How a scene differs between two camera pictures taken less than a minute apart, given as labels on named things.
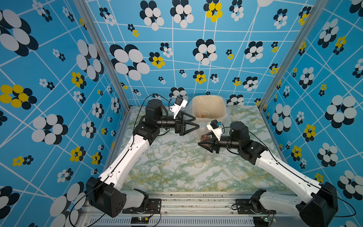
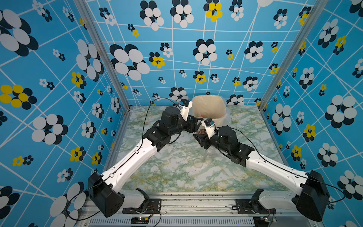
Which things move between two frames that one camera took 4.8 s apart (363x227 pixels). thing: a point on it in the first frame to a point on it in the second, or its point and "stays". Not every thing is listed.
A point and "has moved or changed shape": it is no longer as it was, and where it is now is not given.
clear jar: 204,137 has moved or changed shape
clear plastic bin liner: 205,108 stays
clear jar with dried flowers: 209,156 stays
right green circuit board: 261,221 stays
